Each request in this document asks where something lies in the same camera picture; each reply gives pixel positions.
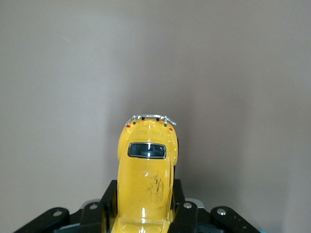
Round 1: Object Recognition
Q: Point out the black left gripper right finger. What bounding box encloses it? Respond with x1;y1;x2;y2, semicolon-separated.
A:
169;179;199;233

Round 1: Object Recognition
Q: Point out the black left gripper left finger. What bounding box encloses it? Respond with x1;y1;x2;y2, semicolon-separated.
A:
78;179;120;233

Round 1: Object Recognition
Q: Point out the yellow beetle toy car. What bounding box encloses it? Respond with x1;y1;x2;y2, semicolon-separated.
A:
110;114;181;233

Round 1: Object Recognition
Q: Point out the brown table cover sheet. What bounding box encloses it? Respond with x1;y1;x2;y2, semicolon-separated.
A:
0;0;311;233

